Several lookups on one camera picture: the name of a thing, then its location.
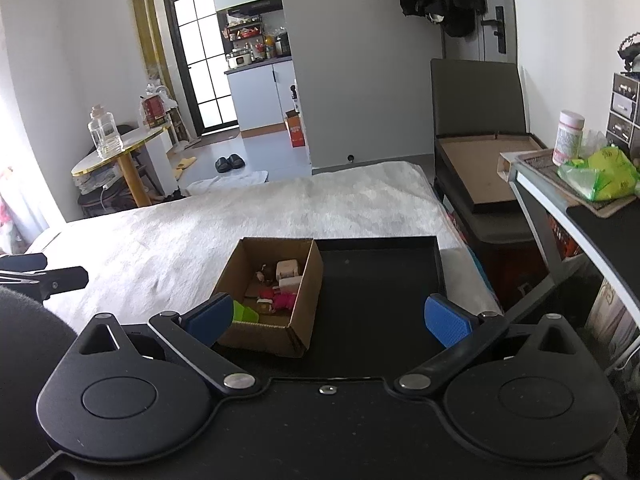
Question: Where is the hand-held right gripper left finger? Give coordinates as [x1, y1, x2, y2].
[72, 294, 255, 400]

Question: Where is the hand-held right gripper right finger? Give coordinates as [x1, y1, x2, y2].
[394, 295, 587, 397]

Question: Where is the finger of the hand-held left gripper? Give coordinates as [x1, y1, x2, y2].
[0, 266, 90, 303]
[0, 253, 49, 272]

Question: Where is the lime green toy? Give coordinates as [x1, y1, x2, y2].
[231, 299, 260, 325]

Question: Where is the pink doll toy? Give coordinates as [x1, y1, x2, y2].
[257, 287, 297, 314]

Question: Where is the black shallow tray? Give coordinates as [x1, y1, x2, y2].
[212, 235, 449, 379]

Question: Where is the pink patterned cloth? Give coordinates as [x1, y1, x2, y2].
[0, 165, 26, 256]

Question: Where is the person's dark fuzzy clothing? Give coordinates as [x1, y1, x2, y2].
[0, 286, 79, 479]

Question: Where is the dark round stool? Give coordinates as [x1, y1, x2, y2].
[77, 190, 139, 219]

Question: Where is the beige block toy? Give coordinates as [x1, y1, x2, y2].
[274, 258, 304, 294]

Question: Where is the round gold-edged table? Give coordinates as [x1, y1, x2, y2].
[71, 126, 166, 209]

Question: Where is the white floor towel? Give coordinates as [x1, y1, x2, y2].
[185, 169, 271, 197]

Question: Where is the clear glass jar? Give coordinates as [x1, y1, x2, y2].
[88, 103, 125, 160]

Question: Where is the white side cabinet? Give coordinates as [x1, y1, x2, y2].
[132, 132, 174, 196]

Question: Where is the flat black cardboard-lined box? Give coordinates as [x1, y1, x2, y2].
[433, 131, 549, 215]

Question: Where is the small beige carton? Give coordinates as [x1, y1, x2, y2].
[497, 151, 526, 181]

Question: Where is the grey door mat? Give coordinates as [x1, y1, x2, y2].
[192, 129, 241, 150]

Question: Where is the brown patterned tray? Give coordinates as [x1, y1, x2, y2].
[514, 149, 639, 219]

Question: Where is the black white desk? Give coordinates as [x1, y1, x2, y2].
[507, 152, 640, 377]

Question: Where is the red box with plastic bag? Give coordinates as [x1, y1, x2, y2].
[139, 82, 169, 130]

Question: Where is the orange cardboard box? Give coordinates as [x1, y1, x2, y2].
[283, 109, 307, 150]

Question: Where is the white pink canister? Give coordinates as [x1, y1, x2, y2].
[552, 109, 586, 167]

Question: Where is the green plastic bag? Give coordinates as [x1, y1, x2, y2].
[557, 144, 640, 202]

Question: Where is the white kitchen cabinet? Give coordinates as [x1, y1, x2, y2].
[224, 57, 297, 136]

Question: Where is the black chair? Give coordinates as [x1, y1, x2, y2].
[430, 58, 557, 307]

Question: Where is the black-framed glass door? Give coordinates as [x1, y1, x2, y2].
[163, 0, 241, 137]

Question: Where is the grey drawer organizer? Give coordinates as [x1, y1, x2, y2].
[605, 72, 640, 149]

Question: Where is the kitchen spice rack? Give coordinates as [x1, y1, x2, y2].
[222, 15, 265, 41]

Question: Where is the black range hood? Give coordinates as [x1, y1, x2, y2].
[225, 0, 284, 17]

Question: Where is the black metal ornament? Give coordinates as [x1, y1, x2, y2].
[617, 31, 640, 74]

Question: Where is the gold wall trim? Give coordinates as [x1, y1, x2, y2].
[131, 0, 174, 92]

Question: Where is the black door handle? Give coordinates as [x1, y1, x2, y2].
[492, 5, 507, 55]

